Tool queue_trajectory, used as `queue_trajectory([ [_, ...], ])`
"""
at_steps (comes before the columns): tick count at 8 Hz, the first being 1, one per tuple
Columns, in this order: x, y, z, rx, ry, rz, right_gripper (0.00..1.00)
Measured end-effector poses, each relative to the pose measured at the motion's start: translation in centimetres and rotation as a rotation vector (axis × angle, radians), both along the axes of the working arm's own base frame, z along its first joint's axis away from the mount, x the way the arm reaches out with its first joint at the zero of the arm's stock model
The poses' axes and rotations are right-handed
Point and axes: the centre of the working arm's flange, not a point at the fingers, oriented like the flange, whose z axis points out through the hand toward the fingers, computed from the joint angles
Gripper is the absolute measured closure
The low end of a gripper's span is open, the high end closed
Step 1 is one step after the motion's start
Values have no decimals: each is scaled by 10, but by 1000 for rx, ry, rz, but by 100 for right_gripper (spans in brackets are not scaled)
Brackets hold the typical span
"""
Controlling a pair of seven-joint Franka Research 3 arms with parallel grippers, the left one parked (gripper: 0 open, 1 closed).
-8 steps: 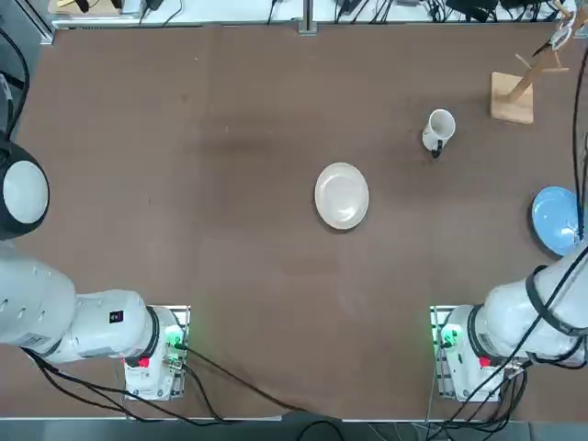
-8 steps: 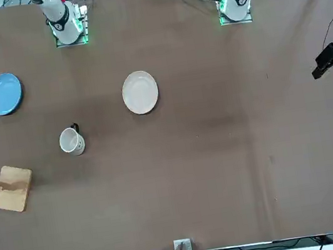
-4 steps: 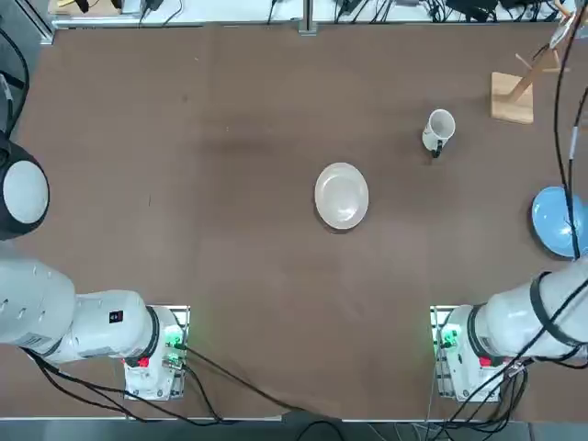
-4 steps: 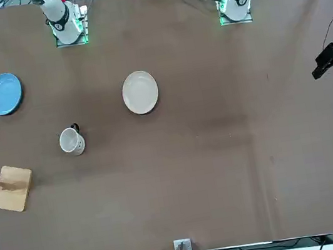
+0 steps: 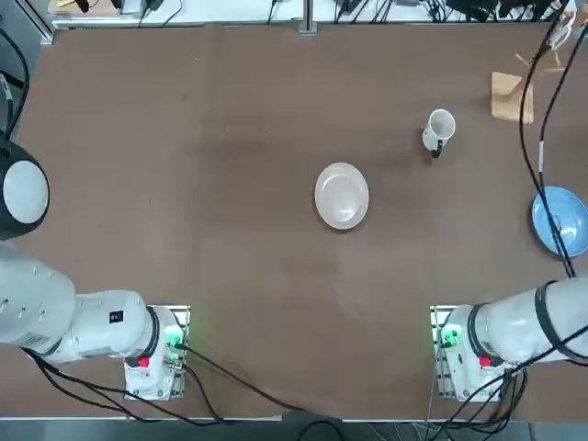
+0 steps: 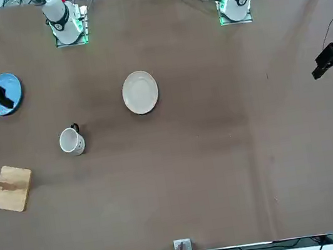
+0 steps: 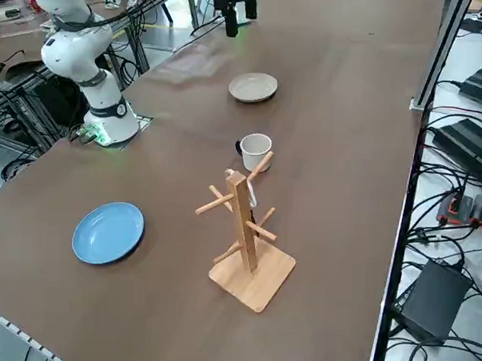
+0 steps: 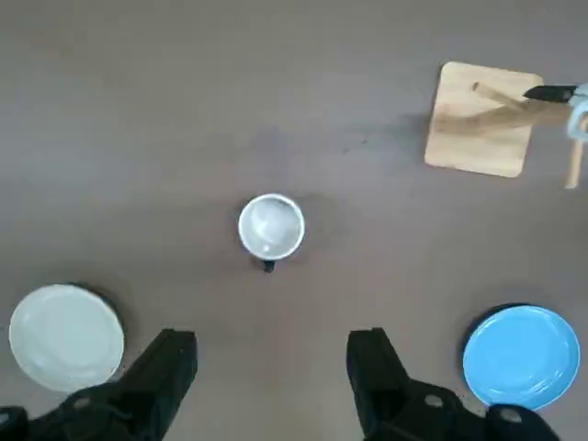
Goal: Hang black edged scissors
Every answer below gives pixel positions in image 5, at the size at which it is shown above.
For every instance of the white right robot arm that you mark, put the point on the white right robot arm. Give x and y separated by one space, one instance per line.
514 321

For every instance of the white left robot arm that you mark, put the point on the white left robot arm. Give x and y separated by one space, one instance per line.
41 298

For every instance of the white round plate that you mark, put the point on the white round plate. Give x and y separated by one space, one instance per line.
342 195

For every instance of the wooden peg rack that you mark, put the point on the wooden peg rack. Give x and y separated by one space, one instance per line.
505 96

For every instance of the blue round plate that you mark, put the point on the blue round plate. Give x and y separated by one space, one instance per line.
567 220

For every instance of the aluminium frame post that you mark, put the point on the aluminium frame post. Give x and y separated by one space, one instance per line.
307 18

